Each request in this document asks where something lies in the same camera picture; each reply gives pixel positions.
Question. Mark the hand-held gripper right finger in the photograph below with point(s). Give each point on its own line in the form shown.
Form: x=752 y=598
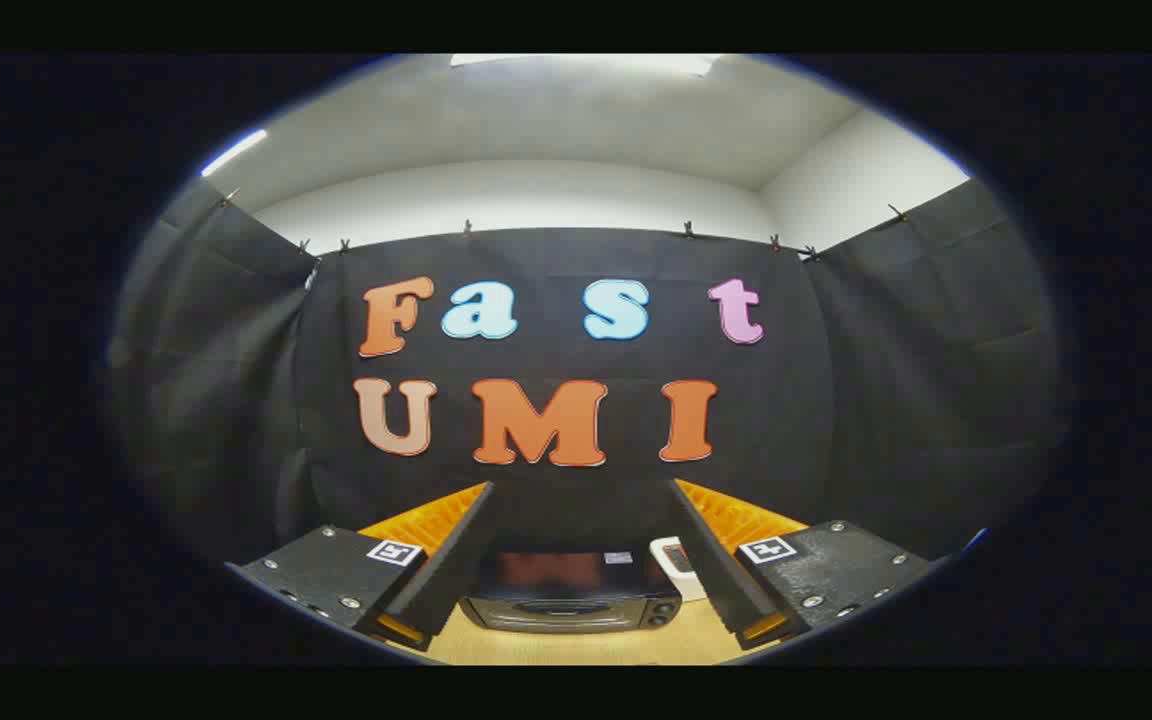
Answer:
x=711 y=560

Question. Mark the black toaster oven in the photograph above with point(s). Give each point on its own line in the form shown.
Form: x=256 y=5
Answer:
x=571 y=612

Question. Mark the long ceiling light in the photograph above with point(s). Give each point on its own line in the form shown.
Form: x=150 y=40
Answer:
x=586 y=62

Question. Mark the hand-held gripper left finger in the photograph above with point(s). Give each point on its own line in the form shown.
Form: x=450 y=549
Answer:
x=456 y=545

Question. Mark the white boxy appliance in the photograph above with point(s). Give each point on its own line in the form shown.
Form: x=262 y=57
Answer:
x=664 y=575

